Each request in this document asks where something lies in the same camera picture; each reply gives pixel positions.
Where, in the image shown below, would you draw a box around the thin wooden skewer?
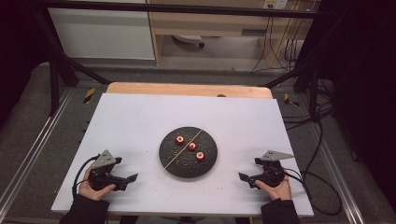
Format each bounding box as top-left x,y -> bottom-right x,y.
161,128 -> 205,172

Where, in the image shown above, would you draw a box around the white power strip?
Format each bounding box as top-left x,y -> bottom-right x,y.
171,34 -> 206,49

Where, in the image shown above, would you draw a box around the wooden shelf unit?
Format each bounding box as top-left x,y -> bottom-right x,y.
146,0 -> 314,68

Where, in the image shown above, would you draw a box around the right hand-held gripper black cable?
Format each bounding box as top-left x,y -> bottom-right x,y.
282,167 -> 344,217

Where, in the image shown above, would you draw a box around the hand-held gripper black cable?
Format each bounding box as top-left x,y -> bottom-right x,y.
282,167 -> 344,217
71,154 -> 101,200

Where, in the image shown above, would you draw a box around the black metal frame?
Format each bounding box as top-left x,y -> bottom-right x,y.
31,0 -> 332,117

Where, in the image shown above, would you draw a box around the white board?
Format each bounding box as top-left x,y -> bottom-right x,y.
50,92 -> 315,217

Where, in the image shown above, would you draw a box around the black floor cables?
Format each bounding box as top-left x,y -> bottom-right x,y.
281,77 -> 335,132

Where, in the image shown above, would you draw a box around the round black plate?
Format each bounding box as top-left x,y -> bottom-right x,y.
159,126 -> 219,179

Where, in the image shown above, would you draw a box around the left hand-held gripper black cable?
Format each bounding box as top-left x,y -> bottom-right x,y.
71,154 -> 101,200

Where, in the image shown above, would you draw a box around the dark curtain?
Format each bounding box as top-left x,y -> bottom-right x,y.
0,0 -> 52,120
316,0 -> 396,203

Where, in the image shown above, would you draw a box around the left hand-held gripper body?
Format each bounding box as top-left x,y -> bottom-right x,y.
88,149 -> 129,192

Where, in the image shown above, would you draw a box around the aluminium floor rail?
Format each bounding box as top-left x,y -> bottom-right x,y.
306,122 -> 366,224
0,88 -> 75,213

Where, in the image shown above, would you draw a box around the person's left hand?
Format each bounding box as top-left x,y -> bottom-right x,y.
78,166 -> 117,202

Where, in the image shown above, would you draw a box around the bundle of hanging cables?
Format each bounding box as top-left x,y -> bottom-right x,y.
249,15 -> 312,75

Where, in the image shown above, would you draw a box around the white cabinet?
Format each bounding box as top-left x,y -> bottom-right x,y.
48,7 -> 156,61

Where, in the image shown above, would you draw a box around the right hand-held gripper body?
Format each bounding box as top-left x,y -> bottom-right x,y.
247,150 -> 295,189

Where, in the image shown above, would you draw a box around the person's right hand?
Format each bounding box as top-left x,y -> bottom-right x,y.
254,177 -> 293,202

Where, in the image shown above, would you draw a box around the white wall socket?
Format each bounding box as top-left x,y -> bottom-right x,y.
262,0 -> 290,10

